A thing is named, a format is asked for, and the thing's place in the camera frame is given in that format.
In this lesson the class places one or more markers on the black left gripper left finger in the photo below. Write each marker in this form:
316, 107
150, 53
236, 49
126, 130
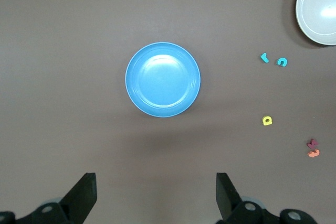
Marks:
76, 203

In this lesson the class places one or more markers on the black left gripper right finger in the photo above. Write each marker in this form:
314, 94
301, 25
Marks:
231, 205

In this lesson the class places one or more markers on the yellow foam letter with hole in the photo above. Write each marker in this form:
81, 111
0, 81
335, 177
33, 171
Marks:
264, 121

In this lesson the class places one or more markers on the teal foam letter c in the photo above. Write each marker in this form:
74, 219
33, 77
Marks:
278, 62

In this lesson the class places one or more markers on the teal c piece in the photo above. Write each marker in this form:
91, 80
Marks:
264, 57

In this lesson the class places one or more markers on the orange foam letter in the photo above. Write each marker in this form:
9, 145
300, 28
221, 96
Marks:
313, 153

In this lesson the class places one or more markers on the maroon foam letter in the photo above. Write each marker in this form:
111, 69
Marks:
312, 143

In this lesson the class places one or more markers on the blue plate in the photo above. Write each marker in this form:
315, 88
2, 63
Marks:
162, 79

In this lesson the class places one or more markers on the brown table cover sheet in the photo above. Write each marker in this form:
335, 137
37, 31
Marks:
78, 51

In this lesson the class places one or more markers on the off-white plate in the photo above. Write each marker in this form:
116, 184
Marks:
317, 9

